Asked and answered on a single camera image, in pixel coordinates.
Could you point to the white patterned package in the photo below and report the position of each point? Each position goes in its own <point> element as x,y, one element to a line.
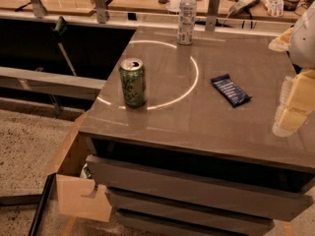
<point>275,8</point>

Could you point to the metal bracket right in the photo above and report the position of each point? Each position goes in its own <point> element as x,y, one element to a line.
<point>212,14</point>

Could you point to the clear plastic water bottle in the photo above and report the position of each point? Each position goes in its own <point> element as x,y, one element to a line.
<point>187,16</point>

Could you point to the metal bracket middle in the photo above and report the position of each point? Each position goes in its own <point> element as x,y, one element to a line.
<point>101,11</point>

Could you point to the black mesh cup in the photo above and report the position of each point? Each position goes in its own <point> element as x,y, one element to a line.
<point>290,5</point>

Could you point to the grey drawer cabinet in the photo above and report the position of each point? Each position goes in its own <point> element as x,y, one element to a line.
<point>187,163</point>

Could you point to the grey handheld device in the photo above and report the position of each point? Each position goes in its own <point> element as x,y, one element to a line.
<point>240,5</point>

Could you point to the brown cardboard box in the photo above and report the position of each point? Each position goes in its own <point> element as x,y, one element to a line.
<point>77,196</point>

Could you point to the metal bracket left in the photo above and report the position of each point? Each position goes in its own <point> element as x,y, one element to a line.
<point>38,9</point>

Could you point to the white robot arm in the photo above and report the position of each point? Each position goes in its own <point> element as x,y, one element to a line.
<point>302,41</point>

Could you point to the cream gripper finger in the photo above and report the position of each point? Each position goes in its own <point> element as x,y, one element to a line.
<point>297,102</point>
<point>281,43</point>

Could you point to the blue rxbar blueberry bar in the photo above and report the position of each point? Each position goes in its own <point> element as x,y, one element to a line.
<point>232,92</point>

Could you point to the metal bracket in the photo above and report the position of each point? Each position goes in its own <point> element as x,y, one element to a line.
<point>212,14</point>
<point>101,11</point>
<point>38,9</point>

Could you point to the green soda can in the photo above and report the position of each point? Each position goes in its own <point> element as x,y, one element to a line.
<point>133,81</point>

